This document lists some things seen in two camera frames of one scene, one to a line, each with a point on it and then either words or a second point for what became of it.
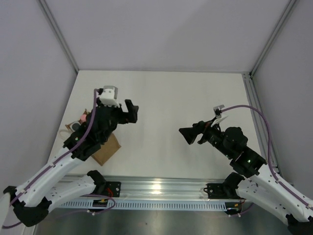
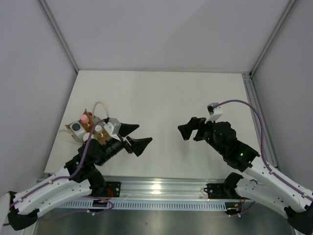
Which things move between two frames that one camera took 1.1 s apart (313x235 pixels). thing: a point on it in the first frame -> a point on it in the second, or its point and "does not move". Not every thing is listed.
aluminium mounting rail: (155, 187) does not move
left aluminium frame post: (59, 34) does not move
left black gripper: (132, 111) -> (138, 145)
